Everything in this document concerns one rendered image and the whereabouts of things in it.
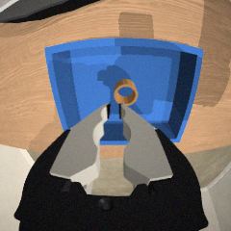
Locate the bronze bushing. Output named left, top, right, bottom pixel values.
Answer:
left=115, top=79, right=138, bottom=106

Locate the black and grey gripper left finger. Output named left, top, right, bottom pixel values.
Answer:
left=14, top=103, right=111, bottom=221

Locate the blue crate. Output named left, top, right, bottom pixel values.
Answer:
left=44, top=38, right=203, bottom=145

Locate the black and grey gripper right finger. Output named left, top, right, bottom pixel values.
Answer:
left=119, top=103, right=209, bottom=230

